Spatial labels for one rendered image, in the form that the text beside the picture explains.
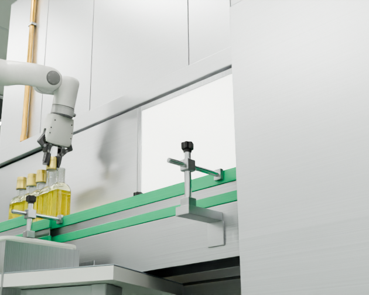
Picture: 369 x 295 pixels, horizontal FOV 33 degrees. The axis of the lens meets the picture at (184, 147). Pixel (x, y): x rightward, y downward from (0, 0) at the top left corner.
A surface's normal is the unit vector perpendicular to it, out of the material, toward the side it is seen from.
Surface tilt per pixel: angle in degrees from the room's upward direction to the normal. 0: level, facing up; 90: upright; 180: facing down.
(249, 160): 90
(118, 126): 90
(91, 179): 90
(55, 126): 105
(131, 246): 90
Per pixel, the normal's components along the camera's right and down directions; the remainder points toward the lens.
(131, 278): 0.92, -0.14
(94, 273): -0.38, -0.30
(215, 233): -0.70, -0.22
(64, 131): 0.70, 0.06
